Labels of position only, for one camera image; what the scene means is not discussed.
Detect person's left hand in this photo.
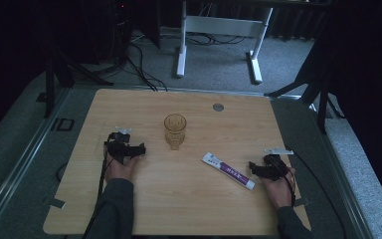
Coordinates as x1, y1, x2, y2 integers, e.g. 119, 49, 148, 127
104, 154, 141, 184

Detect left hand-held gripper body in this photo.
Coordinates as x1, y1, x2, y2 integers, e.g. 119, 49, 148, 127
103, 125, 134, 165

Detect black square floor frame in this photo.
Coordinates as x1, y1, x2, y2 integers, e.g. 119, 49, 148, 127
51, 118, 76, 132

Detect clear glass cup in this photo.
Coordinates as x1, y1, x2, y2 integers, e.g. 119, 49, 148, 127
163, 113, 188, 151

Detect person's right hand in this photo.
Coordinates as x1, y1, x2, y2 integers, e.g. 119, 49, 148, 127
260, 166, 296, 210

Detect black floor cables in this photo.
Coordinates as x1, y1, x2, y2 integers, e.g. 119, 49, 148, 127
124, 29, 169, 93

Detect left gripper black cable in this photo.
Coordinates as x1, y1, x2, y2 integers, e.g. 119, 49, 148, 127
82, 141, 115, 239

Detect white desk frame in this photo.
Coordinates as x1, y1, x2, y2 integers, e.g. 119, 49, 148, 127
175, 0, 275, 85

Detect grey tape strip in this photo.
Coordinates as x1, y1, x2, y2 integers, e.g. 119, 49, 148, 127
42, 196, 67, 210
293, 197, 310, 208

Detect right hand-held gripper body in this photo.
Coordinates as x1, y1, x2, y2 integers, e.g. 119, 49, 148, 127
260, 147, 294, 182

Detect black metal stand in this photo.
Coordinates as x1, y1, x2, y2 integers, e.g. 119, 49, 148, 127
35, 39, 114, 120
264, 49, 346, 135

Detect silver metal rail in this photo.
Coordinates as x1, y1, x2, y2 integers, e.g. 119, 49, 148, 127
307, 99, 379, 239
0, 87, 73, 230

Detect white and purple toothpaste tube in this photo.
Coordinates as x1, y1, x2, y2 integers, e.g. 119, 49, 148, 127
201, 151, 257, 191

